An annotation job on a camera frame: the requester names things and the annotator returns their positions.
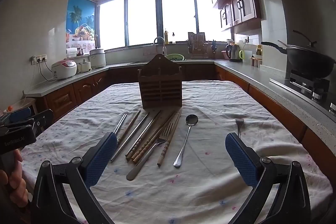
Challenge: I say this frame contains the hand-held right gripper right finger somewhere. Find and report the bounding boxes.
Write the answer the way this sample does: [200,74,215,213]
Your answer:
[225,132,312,224]

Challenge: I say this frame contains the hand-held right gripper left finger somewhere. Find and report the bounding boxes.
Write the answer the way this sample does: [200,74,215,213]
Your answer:
[30,132,118,224]

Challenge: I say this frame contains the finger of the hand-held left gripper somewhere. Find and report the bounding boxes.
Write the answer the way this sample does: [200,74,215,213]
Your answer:
[31,109,54,133]
[7,107,33,123]

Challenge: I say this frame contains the silver metal chopstick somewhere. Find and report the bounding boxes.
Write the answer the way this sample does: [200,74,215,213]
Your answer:
[113,113,128,135]
[110,112,150,163]

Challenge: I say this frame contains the brown wooden chopstick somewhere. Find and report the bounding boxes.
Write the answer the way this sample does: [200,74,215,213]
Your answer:
[117,110,141,145]

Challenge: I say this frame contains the light patterned wooden chopstick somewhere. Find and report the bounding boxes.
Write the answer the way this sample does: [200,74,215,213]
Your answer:
[127,112,175,161]
[131,114,177,164]
[157,109,182,167]

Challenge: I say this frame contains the dark wooden chopstick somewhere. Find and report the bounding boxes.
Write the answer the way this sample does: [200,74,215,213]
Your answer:
[125,110,162,157]

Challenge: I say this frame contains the wooden utensil holder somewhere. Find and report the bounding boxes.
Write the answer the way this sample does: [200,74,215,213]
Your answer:
[138,54,182,110]

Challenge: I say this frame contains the person's left hand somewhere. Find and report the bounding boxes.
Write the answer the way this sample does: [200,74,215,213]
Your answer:
[0,149,29,209]

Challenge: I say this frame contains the wooden lower cabinets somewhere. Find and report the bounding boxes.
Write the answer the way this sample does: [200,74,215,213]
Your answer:
[34,63,336,169]

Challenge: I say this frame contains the small metal fork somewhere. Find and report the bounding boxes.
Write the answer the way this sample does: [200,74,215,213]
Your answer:
[234,118,245,138]

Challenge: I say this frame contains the white floral tablecloth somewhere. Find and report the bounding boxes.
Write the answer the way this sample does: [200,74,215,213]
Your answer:
[20,80,333,224]

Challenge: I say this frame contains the red and white rice cooker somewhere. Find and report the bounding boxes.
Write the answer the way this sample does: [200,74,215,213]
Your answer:
[51,59,77,81]

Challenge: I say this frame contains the metal spoon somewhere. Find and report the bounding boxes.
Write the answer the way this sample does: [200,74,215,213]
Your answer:
[173,114,199,168]

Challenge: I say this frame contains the small white cooker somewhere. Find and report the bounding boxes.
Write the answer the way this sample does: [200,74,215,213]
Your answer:
[78,59,92,73]

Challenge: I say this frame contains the large white cooker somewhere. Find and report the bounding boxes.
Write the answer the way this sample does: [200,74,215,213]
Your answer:
[89,47,107,69]

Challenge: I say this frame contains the grey kitchen countertop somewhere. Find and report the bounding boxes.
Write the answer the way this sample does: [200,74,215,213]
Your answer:
[24,59,336,135]

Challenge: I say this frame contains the spice jar set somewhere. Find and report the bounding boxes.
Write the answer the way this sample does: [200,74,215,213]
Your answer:
[251,55,263,68]

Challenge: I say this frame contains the gas stove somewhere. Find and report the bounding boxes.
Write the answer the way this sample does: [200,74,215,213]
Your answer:
[270,69,336,114]

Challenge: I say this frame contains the steel electric kettle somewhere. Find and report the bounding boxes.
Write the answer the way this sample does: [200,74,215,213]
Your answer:
[225,43,242,62]

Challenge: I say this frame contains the black wok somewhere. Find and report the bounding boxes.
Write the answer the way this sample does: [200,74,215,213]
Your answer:
[261,30,336,79]

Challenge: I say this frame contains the wooden dish rack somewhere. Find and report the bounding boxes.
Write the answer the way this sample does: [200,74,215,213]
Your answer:
[188,32,210,59]

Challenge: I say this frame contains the chrome kitchen faucet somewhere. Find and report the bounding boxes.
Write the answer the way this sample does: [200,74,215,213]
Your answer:
[154,37,168,56]

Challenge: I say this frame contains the large kitchen window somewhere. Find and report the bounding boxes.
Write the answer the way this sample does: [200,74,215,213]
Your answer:
[96,0,233,51]

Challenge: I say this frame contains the long-handled metal fork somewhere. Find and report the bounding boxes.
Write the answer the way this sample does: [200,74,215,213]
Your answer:
[126,122,174,181]

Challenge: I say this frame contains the wall power outlet strip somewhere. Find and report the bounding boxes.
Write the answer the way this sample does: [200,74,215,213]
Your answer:
[31,55,48,65]

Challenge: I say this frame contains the palm and fruit wall poster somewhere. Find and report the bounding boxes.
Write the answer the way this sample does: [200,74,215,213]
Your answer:
[65,0,96,50]

